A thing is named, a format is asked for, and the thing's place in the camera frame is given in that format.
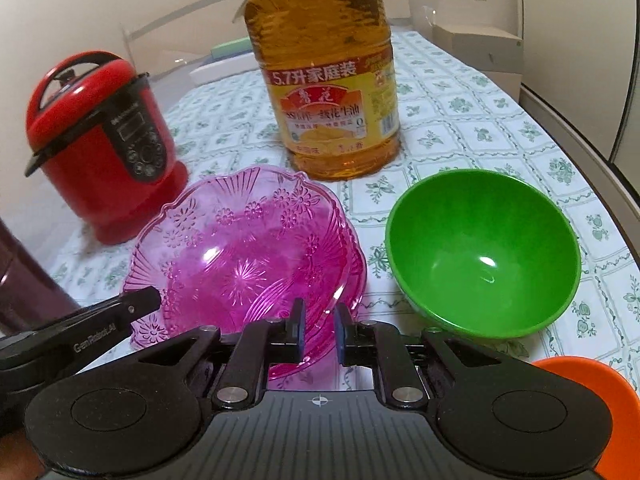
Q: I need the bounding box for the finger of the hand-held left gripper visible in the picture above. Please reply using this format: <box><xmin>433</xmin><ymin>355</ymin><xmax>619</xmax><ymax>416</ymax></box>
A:
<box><xmin>27</xmin><ymin>286</ymin><xmax>163</xmax><ymax>335</ymax></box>

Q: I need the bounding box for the pink translucent fruit bowl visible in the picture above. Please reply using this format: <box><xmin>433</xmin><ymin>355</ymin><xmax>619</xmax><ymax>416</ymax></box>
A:
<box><xmin>122</xmin><ymin>167</ymin><xmax>368</xmax><ymax>381</ymax></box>

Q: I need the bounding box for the maroon metal food flask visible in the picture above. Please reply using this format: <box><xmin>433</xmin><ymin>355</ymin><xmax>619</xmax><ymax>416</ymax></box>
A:
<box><xmin>0</xmin><ymin>217</ymin><xmax>81</xmax><ymax>336</ymax></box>

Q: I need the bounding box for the orange plastic bowl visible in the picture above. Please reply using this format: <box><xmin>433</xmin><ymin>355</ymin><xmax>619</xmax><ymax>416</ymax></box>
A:
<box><xmin>530</xmin><ymin>356</ymin><xmax>637</xmax><ymax>480</ymax></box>

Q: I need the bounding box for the white grey wardrobe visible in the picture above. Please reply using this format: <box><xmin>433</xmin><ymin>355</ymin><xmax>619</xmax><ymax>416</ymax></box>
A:
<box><xmin>519</xmin><ymin>0</ymin><xmax>640</xmax><ymax>241</ymax></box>

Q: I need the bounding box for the red electric pressure cooker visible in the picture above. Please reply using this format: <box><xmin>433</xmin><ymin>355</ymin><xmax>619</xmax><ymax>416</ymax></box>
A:
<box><xmin>25</xmin><ymin>51</ymin><xmax>190</xmax><ymax>246</ymax></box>

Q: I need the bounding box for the flat green box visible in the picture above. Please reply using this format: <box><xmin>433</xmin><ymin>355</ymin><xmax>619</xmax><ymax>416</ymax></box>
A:
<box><xmin>210</xmin><ymin>37</ymin><xmax>251</xmax><ymax>59</ymax></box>

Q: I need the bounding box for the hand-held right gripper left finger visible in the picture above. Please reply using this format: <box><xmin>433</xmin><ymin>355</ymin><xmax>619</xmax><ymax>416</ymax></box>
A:
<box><xmin>136</xmin><ymin>298</ymin><xmax>308</xmax><ymax>409</ymax></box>

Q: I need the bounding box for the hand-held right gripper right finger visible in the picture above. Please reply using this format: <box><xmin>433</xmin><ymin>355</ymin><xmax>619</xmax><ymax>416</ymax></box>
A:
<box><xmin>332</xmin><ymin>303</ymin><xmax>505</xmax><ymax>407</ymax></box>

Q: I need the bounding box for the green floral tablecloth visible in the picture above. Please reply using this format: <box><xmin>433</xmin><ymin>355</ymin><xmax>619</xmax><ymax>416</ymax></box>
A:
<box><xmin>47</xmin><ymin>30</ymin><xmax>640</xmax><ymax>396</ymax></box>

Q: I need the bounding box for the large cooking oil bottle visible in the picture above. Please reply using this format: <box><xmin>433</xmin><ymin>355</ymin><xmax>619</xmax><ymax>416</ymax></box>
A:
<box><xmin>243</xmin><ymin>0</ymin><xmax>401</xmax><ymax>183</ymax></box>

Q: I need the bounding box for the green plastic bowl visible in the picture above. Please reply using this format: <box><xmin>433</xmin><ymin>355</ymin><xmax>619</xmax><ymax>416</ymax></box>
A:
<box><xmin>385</xmin><ymin>169</ymin><xmax>582</xmax><ymax>339</ymax></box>

